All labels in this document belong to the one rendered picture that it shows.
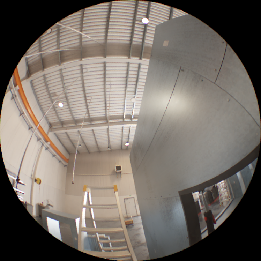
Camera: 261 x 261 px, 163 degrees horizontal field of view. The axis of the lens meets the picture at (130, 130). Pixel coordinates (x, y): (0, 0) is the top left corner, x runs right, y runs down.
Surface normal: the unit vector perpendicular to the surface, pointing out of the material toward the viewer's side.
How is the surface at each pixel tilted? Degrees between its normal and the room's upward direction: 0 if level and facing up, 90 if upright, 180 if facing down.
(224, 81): 90
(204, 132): 90
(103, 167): 90
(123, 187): 90
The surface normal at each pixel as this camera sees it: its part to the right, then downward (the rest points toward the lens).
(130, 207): 0.11, -0.67
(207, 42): -0.98, 0.04
